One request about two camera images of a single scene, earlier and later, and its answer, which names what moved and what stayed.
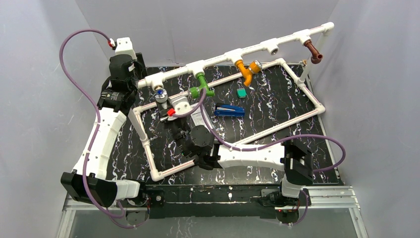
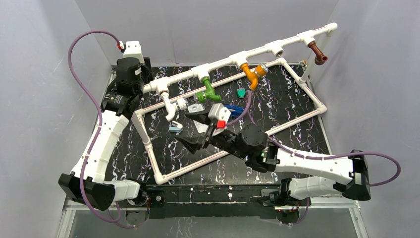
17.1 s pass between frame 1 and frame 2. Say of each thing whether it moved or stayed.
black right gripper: moved
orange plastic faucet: moved
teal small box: stayed
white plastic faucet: moved
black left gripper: moved
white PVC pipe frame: moved
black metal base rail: stayed
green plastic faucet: moved
